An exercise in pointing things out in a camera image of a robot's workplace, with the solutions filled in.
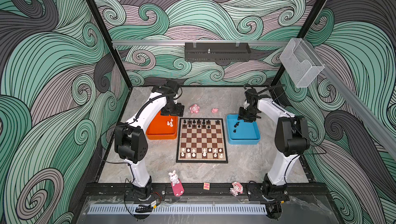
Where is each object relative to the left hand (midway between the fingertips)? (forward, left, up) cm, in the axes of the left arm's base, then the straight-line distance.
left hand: (177, 113), depth 86 cm
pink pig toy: (+12, -24, -13) cm, 30 cm away
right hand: (+3, -40, -9) cm, 41 cm away
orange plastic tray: (-2, +9, -14) cm, 17 cm away
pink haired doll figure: (-35, -32, -11) cm, 48 cm away
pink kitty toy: (+12, -10, -12) cm, 20 cm away
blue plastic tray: (-4, -40, -14) cm, 42 cm away
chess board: (-10, -15, -14) cm, 22 cm away
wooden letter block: (-34, -17, -14) cm, 40 cm away
